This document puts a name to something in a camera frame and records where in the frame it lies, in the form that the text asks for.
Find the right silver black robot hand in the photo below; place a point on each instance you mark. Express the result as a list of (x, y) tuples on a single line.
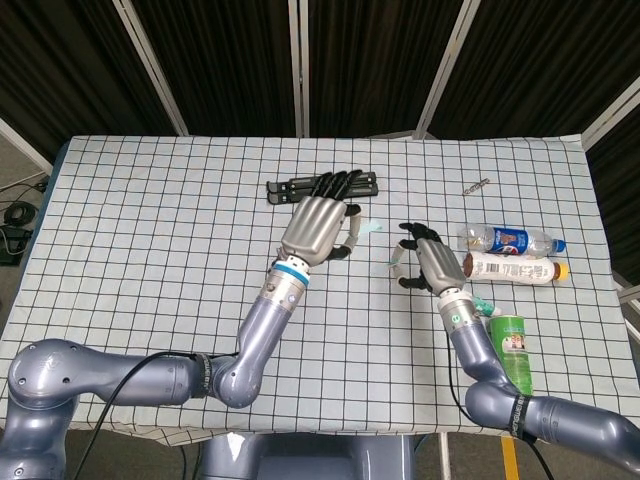
[(440, 265)]

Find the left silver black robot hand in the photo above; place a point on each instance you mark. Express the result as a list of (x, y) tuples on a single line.
[(312, 227)]

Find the light blue paper strip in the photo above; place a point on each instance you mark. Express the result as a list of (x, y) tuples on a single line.
[(372, 227)]

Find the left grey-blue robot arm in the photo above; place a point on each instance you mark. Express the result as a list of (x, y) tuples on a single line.
[(260, 330)]

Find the black folding laptop stand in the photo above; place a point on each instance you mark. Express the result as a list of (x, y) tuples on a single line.
[(285, 192)]

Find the white and green tube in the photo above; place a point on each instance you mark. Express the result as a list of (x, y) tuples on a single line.
[(487, 306)]

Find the clear Pepsi plastic bottle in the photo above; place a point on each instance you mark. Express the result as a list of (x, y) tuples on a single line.
[(505, 240)]

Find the white bottle with yellow cap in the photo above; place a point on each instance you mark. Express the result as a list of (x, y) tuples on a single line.
[(510, 270)]

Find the green cylindrical can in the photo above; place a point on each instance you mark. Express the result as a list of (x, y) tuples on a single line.
[(515, 350)]

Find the light blue checked tablecloth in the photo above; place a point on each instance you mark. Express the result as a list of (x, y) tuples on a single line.
[(150, 250)]

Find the black folding divider screen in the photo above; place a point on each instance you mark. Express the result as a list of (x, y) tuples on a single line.
[(225, 60)]

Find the white table leg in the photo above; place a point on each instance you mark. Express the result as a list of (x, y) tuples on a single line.
[(445, 457)]

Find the grey-blue robot torso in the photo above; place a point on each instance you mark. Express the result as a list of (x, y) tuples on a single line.
[(310, 460)]

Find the black power adapter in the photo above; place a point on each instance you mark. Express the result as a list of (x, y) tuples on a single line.
[(10, 250)]

